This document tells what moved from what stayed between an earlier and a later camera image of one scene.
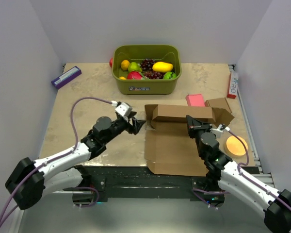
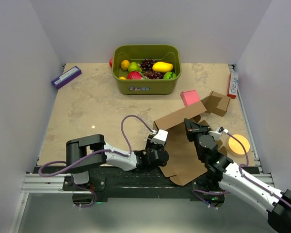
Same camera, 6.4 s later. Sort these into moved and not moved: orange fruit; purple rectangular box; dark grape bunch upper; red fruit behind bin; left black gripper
Moved: left black gripper
Not moved: red fruit behind bin; dark grape bunch upper; purple rectangular box; orange fruit
